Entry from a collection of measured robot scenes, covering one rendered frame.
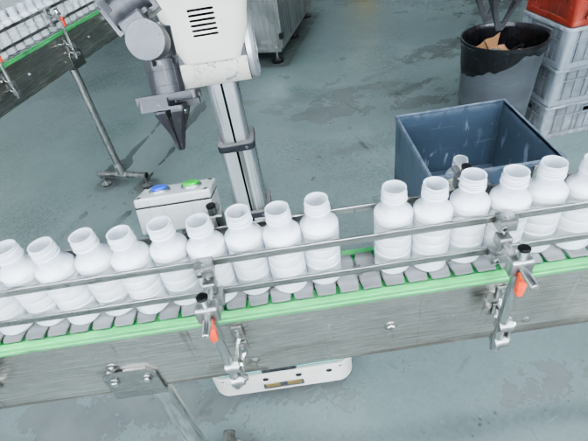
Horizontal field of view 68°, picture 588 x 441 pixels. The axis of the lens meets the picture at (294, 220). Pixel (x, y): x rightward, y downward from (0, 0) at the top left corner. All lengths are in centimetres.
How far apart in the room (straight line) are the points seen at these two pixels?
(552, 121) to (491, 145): 165
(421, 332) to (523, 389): 104
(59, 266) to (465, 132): 111
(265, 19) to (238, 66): 316
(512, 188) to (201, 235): 46
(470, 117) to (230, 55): 70
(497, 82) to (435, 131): 136
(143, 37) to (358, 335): 60
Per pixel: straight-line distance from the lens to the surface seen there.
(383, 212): 67
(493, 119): 142
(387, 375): 179
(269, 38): 433
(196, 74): 116
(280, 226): 64
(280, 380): 168
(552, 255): 84
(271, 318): 75
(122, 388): 93
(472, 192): 69
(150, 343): 81
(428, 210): 68
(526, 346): 196
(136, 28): 72
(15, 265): 79
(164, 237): 67
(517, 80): 271
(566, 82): 301
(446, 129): 137
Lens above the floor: 156
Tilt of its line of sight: 40 degrees down
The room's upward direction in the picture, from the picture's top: 10 degrees counter-clockwise
